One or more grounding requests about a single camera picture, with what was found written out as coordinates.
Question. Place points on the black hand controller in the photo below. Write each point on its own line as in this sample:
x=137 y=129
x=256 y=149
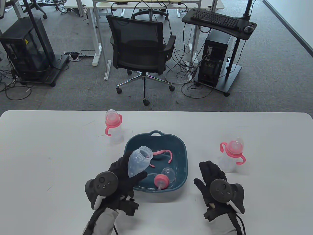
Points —
x=105 y=183
x=221 y=191

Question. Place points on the clear baby bottle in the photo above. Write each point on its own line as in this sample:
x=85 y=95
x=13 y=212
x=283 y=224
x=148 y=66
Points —
x=137 y=164

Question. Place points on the black computer tower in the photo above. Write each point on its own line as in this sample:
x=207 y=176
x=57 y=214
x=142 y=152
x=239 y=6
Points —
x=215 y=56

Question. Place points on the black swivel chair base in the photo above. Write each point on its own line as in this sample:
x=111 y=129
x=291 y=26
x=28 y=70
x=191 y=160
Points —
x=44 y=16
x=149 y=13

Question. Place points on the black keyboard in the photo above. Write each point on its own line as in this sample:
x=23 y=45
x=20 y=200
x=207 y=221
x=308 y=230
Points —
x=215 y=19

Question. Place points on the white power strip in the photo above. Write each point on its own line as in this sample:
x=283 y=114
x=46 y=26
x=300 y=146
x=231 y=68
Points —
x=73 y=56
x=188 y=64

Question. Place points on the black mesh office chair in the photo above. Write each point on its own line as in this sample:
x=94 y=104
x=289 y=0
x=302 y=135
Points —
x=137 y=31

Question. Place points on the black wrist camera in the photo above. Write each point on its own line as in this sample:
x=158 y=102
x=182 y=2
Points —
x=129 y=206
x=209 y=215

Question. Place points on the black rolling pole cart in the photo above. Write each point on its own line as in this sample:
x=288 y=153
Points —
x=60 y=64

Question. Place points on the black glass computer case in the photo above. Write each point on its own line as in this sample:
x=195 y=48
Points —
x=24 y=49

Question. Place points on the pink bottle collar with nipple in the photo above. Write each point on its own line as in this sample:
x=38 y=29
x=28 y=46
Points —
x=161 y=180

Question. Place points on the silver metal rail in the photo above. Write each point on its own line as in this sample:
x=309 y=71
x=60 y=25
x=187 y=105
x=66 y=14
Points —
x=107 y=69

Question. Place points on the clear dome bottle cap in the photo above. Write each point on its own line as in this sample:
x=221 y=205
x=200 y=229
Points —
x=168 y=174

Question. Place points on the person's right hand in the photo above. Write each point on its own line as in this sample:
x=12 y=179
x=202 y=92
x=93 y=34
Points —
x=207 y=176

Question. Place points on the teal plastic basin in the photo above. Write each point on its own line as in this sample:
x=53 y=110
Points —
x=178 y=146

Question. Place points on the white metal frame desk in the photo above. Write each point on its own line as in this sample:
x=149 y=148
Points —
x=97 y=46

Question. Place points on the black rolling keyboard stand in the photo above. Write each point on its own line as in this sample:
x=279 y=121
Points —
x=188 y=18

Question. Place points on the person's left hand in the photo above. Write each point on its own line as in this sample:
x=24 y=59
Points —
x=122 y=169

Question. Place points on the black computer mouse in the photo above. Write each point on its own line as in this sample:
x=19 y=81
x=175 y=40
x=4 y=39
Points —
x=248 y=29

